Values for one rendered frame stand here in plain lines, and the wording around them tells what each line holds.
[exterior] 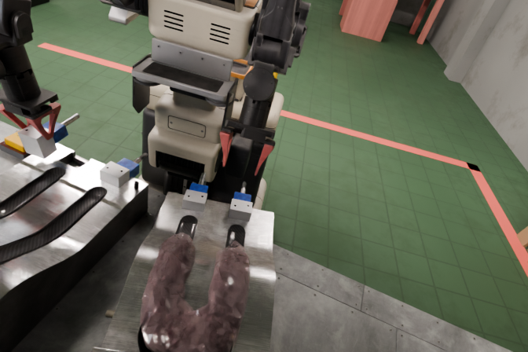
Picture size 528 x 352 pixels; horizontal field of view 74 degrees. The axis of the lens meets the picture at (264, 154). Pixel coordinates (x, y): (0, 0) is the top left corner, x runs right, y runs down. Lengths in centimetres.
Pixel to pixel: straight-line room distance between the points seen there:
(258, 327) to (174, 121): 68
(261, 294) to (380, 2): 577
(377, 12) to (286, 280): 566
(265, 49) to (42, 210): 53
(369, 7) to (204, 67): 533
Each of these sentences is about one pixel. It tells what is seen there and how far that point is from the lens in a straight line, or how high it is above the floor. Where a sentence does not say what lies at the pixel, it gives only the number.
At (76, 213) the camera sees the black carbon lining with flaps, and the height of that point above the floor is 88.
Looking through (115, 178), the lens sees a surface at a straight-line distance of 81.
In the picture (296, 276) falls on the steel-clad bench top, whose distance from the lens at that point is 83.
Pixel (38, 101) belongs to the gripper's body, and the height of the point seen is 106.
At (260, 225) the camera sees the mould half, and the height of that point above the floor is 85.
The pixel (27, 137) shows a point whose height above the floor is 96.
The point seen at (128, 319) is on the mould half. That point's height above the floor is 87.
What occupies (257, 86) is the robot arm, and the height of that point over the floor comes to 119.
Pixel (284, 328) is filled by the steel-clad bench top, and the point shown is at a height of 80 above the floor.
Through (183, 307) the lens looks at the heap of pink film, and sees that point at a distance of 64.
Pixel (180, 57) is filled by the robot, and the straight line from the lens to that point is 99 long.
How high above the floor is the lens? 145
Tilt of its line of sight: 35 degrees down
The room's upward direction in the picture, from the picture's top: 16 degrees clockwise
